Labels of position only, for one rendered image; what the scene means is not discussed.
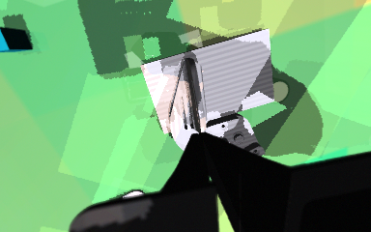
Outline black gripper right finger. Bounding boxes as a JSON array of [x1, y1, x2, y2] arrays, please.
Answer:
[[199, 131, 371, 232]]

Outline small blue block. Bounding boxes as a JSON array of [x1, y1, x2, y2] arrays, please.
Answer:
[[0, 27, 33, 52]]

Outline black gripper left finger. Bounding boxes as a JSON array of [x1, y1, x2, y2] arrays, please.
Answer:
[[69, 133, 220, 232]]

